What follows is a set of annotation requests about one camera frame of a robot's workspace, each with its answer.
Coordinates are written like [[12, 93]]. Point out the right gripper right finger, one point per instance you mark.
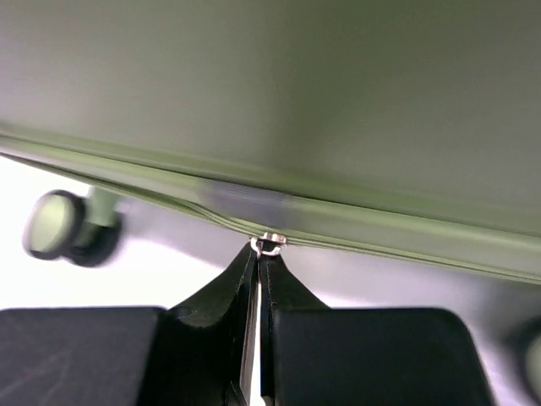
[[312, 354]]

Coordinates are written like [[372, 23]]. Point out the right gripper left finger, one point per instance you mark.
[[196, 353]]

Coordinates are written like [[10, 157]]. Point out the green hard-shell suitcase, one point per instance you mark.
[[406, 129]]

